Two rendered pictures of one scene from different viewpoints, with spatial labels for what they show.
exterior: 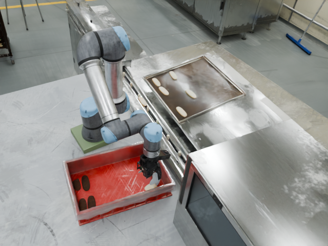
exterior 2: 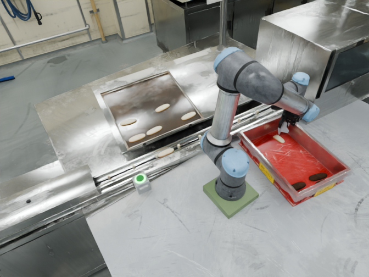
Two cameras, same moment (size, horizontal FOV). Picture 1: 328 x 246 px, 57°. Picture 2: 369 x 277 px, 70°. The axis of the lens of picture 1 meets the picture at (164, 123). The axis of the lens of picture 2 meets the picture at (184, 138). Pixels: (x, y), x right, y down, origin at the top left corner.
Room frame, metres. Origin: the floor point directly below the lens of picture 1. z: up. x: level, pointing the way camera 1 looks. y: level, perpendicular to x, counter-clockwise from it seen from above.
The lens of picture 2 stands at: (1.33, 1.13, 1.95)
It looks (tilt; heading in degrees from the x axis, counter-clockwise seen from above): 45 degrees down; 278
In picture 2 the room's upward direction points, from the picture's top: 6 degrees counter-clockwise
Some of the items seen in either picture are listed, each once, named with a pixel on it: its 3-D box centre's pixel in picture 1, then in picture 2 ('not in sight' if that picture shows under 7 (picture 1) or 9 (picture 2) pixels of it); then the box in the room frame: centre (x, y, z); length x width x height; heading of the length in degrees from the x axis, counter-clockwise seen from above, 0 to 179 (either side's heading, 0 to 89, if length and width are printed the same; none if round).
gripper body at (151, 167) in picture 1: (149, 162); (292, 111); (0.90, 0.04, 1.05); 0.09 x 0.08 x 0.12; 137
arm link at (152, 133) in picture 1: (152, 136); (298, 85); (0.91, 0.04, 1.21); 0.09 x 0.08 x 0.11; 34
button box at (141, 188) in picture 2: not in sight; (141, 184); (1.68, 0.37, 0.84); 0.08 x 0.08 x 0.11; 32
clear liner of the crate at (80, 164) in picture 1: (118, 178); (288, 154); (0.92, 0.19, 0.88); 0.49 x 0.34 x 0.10; 118
